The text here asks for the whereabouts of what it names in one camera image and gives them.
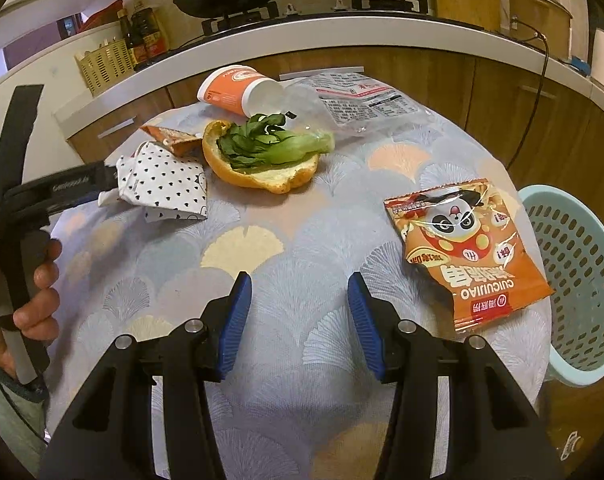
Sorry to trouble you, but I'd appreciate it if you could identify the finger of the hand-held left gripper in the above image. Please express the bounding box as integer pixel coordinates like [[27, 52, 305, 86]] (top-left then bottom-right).
[[81, 161, 119, 206]]

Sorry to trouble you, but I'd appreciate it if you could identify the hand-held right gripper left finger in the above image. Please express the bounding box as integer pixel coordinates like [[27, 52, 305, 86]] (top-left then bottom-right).
[[39, 271, 253, 480]]

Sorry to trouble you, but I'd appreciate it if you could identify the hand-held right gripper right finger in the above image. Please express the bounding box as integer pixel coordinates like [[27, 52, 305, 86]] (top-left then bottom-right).
[[347, 271, 566, 480]]

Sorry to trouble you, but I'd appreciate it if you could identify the white heart-print paper wrapper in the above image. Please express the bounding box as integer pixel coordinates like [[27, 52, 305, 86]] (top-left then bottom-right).
[[98, 141, 209, 224]]

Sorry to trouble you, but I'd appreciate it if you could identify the small orange wrapper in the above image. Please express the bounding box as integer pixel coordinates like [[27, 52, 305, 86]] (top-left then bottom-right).
[[139, 122, 206, 159]]

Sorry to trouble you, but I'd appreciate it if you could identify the orange panda snack packet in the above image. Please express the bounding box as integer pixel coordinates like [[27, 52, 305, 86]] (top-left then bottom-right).
[[384, 178, 556, 334]]

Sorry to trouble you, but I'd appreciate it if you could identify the bread bun half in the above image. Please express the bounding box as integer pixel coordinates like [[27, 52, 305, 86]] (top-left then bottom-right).
[[202, 120, 321, 195]]

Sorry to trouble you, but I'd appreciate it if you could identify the orange and white paper cup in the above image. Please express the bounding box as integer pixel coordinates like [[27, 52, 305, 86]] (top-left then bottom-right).
[[197, 65, 286, 120]]

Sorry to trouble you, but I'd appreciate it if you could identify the green bok choy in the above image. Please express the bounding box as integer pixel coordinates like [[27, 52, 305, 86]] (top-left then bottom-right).
[[217, 112, 336, 170]]

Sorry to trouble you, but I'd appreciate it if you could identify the light blue plastic basket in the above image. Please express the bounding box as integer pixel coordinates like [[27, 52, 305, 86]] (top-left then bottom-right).
[[517, 184, 604, 387]]

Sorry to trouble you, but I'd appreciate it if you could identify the clear printed plastic bag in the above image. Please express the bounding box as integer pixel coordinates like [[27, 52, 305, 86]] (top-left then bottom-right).
[[279, 71, 436, 139]]

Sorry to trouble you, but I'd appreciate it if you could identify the person's left forearm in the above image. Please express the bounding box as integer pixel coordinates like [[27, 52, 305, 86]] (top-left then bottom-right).
[[0, 345, 51, 476]]

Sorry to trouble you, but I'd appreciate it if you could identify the person's left hand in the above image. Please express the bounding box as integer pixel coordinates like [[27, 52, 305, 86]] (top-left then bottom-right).
[[0, 240, 63, 377]]

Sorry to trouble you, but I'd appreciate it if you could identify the fan-pattern tablecloth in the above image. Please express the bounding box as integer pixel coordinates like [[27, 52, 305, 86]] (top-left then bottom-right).
[[47, 77, 554, 480]]

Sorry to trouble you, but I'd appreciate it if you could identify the yellow plastic basket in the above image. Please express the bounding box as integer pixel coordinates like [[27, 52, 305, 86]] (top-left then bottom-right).
[[75, 38, 136, 97]]

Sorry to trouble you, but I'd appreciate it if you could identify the dark sauce bottle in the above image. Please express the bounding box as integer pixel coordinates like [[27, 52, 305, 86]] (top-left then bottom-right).
[[116, 9, 136, 67]]

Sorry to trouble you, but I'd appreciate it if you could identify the red label sauce bottle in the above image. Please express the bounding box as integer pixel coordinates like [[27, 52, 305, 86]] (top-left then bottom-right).
[[130, 5, 164, 62]]

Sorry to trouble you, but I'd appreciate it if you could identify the red package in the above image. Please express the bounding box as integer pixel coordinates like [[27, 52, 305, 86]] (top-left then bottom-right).
[[79, 0, 126, 32]]

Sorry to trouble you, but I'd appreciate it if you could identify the black gas stove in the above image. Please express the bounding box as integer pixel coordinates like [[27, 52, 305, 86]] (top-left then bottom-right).
[[134, 0, 438, 72]]

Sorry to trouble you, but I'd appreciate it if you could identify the beige rice cooker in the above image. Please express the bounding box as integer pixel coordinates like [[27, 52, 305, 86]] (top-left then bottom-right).
[[506, 0, 573, 59]]

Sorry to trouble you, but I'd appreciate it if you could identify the metal cabinet handle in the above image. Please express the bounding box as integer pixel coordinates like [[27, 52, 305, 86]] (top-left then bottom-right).
[[97, 118, 136, 139], [520, 83, 558, 99]]

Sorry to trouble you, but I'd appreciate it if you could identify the black power cable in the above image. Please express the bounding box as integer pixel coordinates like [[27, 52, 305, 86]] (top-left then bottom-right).
[[510, 16, 551, 167]]

